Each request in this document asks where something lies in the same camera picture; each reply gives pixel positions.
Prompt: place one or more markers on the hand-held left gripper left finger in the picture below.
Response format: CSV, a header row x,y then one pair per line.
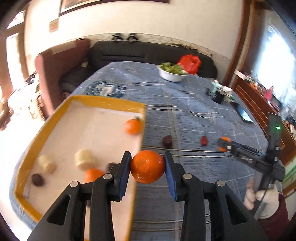
x,y
124,176

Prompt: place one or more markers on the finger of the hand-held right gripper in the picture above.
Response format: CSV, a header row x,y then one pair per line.
x,y
252,149
242,156

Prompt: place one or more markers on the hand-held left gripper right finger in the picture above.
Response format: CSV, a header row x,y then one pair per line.
x,y
170,178

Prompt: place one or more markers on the orange mandarin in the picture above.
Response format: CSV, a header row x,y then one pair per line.
x,y
133,127
92,175
148,166
225,139

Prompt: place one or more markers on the wrinkled red date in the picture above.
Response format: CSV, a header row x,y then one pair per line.
x,y
204,140

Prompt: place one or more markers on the white cylindrical fruit piece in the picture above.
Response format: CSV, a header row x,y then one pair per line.
x,y
47,163
84,160

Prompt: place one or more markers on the yellow-rimmed white cardboard box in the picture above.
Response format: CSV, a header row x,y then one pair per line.
x,y
69,129

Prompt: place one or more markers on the person's right forearm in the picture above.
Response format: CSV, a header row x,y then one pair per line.
x,y
281,220

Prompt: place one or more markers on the person's right hand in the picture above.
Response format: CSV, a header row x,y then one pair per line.
x,y
270,201

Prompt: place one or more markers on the black smartphone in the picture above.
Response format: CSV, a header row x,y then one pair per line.
x,y
245,115

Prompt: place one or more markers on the wooden cabinet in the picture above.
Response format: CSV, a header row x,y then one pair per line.
x,y
254,104

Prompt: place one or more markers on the black cup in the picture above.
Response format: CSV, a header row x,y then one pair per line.
x,y
219,96

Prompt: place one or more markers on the blue plaid tablecloth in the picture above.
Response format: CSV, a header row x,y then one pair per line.
x,y
189,115

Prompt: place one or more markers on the bright window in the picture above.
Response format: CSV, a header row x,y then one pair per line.
x,y
275,62

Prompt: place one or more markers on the blue patterned plate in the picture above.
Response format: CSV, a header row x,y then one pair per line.
x,y
105,89

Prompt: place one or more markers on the white bowl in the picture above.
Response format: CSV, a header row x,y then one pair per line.
x,y
172,77

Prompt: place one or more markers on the red plastic bag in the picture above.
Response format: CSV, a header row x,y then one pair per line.
x,y
189,63

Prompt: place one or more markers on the green leafy vegetables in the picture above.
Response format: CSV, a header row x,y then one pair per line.
x,y
173,68

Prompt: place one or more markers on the black sofa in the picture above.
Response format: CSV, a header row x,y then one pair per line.
x,y
138,52

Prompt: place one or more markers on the dark red chair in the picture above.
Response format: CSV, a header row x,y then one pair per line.
x,y
57,67

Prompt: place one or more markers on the black wall hook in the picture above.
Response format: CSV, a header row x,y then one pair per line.
x,y
132,37
118,37

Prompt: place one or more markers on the small wall sign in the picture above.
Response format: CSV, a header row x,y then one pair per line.
x,y
54,25

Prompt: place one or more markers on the framed wall picture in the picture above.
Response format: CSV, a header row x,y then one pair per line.
x,y
111,4

